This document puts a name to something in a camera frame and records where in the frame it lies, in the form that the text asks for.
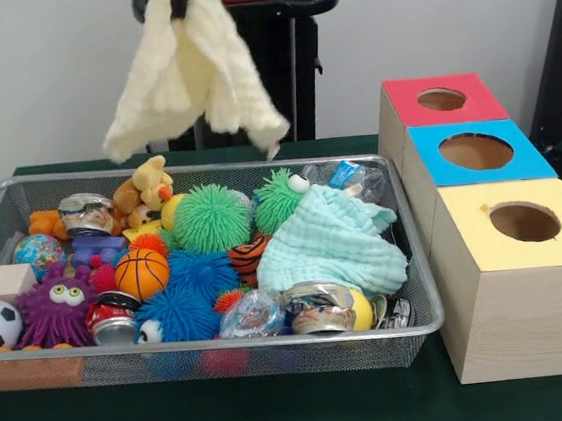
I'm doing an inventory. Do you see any cream muslin cloth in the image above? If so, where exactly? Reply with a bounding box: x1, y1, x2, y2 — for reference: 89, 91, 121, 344
88, 0, 296, 178

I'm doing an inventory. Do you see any clear mesh bin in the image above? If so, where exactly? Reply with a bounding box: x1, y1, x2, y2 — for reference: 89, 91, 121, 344
0, 135, 451, 412

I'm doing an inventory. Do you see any wooden box with three holes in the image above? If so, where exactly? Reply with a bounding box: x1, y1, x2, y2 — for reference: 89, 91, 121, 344
371, 62, 562, 392

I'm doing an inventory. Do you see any yellow plush animal toy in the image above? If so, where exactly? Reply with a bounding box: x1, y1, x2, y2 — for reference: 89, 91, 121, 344
108, 154, 180, 234

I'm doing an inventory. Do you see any green spiky rubber ball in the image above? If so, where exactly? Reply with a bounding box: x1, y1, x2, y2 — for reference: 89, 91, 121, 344
168, 180, 257, 259

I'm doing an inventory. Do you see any green furry monster toy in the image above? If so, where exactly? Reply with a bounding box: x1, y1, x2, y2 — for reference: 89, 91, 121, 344
249, 166, 316, 238

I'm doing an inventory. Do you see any orange tiger striped ball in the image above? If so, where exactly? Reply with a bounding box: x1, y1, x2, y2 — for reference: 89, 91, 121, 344
226, 232, 278, 292

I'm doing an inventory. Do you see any small orange basketball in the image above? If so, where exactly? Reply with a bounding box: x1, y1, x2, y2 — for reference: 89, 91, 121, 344
112, 245, 175, 305

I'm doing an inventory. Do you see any mint green muslin cloth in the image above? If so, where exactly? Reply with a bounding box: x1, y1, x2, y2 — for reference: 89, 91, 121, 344
249, 176, 411, 310

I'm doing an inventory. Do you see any blue furry monster toy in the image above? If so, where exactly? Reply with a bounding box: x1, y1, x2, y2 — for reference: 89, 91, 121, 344
129, 282, 227, 349

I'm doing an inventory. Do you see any purple spiky monster toy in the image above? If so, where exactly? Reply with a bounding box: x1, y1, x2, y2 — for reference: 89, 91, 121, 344
9, 257, 105, 354

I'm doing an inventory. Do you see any dark green table cloth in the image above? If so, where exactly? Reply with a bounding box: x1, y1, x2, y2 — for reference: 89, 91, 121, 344
0, 109, 562, 421

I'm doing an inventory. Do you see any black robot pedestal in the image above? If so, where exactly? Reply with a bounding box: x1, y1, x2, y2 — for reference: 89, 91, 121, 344
131, 0, 354, 157

